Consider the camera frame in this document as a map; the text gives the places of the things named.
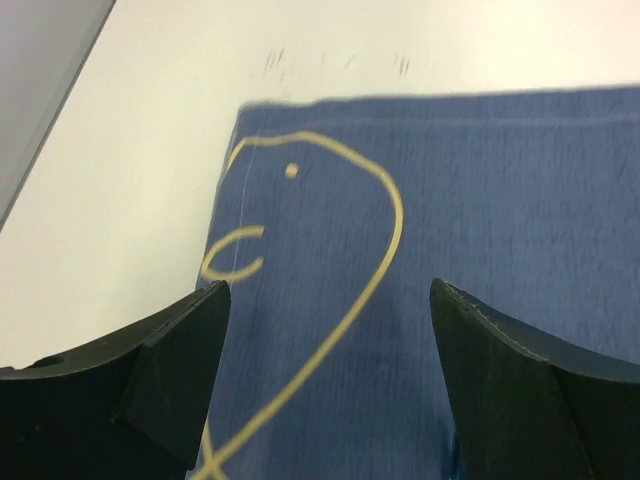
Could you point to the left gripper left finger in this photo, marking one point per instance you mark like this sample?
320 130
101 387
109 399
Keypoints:
129 405

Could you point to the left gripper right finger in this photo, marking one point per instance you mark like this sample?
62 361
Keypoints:
528 405

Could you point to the blue embroidered cloth placemat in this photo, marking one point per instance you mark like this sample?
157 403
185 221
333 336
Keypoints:
332 220

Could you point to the left aluminium frame post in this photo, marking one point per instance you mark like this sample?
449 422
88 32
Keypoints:
44 45

